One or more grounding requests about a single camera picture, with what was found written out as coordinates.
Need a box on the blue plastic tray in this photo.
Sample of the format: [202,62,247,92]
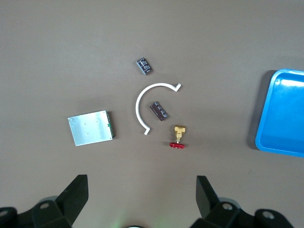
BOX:
[255,68,304,158]

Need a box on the white curved plastic bracket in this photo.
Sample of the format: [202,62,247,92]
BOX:
[135,82,181,136]

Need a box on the silver metal module box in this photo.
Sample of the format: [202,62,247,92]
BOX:
[67,110,117,147]

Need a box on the brass valve with red handle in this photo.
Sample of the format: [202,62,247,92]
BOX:
[169,124,187,150]

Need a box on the small dark capacitor block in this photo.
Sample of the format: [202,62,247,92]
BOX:
[149,101,170,121]
[136,56,153,76]

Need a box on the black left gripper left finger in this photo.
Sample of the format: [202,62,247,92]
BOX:
[56,174,89,225]

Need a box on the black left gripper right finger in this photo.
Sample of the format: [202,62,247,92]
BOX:
[196,175,219,220]

